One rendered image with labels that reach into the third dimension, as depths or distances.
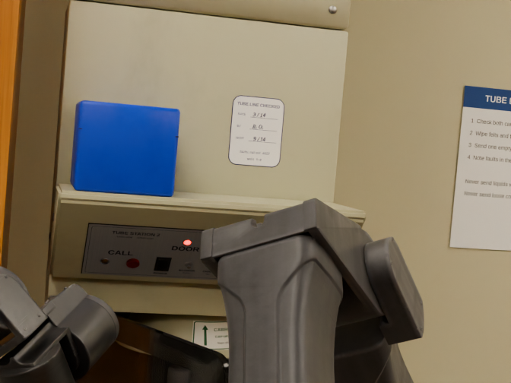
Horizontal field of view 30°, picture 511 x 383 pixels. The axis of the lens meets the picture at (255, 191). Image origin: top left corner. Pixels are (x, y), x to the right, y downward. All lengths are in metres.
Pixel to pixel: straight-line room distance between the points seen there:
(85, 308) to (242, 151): 0.31
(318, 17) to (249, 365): 0.67
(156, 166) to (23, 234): 0.57
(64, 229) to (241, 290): 0.47
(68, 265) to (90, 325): 0.18
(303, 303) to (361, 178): 1.07
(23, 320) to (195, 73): 0.40
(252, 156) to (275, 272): 0.56
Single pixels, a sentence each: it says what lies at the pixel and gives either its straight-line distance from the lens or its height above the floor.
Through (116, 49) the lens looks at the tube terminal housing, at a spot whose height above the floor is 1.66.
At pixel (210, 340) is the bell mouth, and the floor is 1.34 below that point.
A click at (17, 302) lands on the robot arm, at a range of 0.81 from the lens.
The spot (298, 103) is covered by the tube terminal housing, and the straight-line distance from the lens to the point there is 1.11.
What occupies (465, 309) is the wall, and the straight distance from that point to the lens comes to 1.69.
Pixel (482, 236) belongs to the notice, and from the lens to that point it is 1.68.
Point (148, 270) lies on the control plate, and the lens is 1.04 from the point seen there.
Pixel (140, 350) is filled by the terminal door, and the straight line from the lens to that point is 0.92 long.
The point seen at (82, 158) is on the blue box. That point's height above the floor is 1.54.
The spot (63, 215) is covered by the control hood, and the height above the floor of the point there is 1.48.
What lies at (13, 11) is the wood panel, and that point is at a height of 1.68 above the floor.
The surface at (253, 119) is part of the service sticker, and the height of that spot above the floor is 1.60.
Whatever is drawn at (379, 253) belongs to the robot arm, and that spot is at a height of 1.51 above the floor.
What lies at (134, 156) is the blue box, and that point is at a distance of 0.96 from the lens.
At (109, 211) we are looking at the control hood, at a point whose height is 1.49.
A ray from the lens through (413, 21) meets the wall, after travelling 1.63.
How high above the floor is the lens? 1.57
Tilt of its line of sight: 3 degrees down
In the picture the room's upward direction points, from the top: 5 degrees clockwise
